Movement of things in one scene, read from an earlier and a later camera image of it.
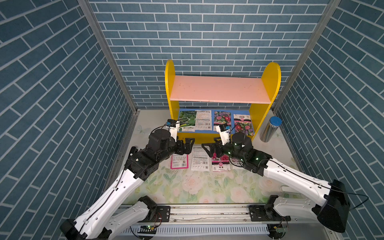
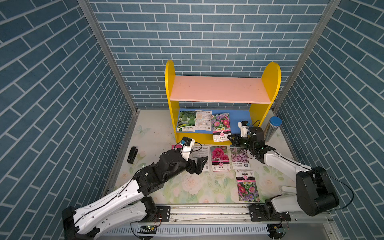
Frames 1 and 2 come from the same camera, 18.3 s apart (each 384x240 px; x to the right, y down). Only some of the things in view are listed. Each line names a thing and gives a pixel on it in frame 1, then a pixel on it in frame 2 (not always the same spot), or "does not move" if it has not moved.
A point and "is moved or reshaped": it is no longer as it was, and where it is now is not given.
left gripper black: x=187 y=148 to x=191 y=169
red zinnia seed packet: x=243 y=123 to x=247 y=190
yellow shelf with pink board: x=209 y=109 does not move
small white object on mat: x=286 y=189 does not move
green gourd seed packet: x=187 y=120 does not move
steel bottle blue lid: x=270 y=129 does not move
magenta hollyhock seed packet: x=221 y=164 does not move
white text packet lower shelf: x=203 y=120 does not move
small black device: x=133 y=151 does not move
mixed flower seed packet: x=221 y=117 is moved or reshaped
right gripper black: x=219 y=146 to x=236 y=140
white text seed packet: x=200 y=159 does not move
